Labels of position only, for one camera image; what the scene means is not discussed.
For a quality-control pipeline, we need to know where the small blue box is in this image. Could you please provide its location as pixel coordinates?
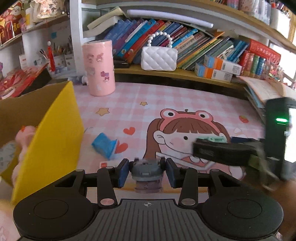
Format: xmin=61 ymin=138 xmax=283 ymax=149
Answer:
xmin=91 ymin=133 xmax=117 ymax=160

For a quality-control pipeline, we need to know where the yellow cardboard box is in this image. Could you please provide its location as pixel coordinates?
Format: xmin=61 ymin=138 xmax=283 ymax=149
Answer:
xmin=1 ymin=81 xmax=84 ymax=205

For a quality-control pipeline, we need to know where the white rabbit figurine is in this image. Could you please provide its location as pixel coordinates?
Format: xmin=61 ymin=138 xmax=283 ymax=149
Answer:
xmin=32 ymin=0 xmax=65 ymax=19

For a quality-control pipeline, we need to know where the pink cartoon table mat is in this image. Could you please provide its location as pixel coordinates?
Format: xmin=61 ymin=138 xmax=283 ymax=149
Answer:
xmin=74 ymin=83 xmax=264 ymax=179

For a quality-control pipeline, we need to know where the red boxed book set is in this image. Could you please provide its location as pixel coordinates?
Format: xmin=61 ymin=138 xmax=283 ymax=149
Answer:
xmin=247 ymin=39 xmax=281 ymax=65

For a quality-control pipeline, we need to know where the grey capped small jar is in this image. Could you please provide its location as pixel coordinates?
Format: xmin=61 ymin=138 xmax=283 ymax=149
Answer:
xmin=129 ymin=157 xmax=166 ymax=194

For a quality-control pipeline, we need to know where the red doll figurine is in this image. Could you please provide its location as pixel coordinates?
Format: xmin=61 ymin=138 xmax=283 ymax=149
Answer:
xmin=47 ymin=41 xmax=56 ymax=72

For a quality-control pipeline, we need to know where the white bookshelf frame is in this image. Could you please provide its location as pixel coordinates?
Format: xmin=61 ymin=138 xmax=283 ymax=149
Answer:
xmin=70 ymin=1 xmax=295 ymax=74

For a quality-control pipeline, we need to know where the pink plush toy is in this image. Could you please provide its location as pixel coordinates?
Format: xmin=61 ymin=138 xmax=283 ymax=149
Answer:
xmin=11 ymin=126 xmax=37 ymax=186

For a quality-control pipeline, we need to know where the red festive doll decoration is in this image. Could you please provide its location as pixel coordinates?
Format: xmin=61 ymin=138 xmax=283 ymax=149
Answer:
xmin=0 ymin=1 xmax=25 ymax=46

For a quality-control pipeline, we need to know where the red plastic wrapped plate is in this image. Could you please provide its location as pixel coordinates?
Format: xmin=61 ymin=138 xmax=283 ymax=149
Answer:
xmin=1 ymin=64 xmax=52 ymax=99

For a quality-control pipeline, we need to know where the stack of papers and books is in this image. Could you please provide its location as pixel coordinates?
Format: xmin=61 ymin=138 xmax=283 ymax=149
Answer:
xmin=237 ymin=76 xmax=295 ymax=122

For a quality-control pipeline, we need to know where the orange white box upper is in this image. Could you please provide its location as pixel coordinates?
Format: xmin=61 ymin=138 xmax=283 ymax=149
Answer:
xmin=204 ymin=55 xmax=242 ymax=75

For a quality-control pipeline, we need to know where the orange white box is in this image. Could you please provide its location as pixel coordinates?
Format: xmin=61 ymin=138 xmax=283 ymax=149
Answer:
xmin=194 ymin=63 xmax=233 ymax=82
xmin=204 ymin=55 xmax=242 ymax=75

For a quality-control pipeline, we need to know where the pink cylinder container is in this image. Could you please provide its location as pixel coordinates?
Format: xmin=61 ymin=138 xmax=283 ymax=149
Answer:
xmin=82 ymin=40 xmax=115 ymax=96

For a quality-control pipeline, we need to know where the white quilted pearl handbag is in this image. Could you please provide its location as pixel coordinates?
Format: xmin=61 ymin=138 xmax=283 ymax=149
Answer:
xmin=140 ymin=31 xmax=178 ymax=72

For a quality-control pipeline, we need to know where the orange white box lower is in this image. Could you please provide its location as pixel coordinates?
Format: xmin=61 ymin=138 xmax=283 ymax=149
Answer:
xmin=194 ymin=63 xmax=233 ymax=82

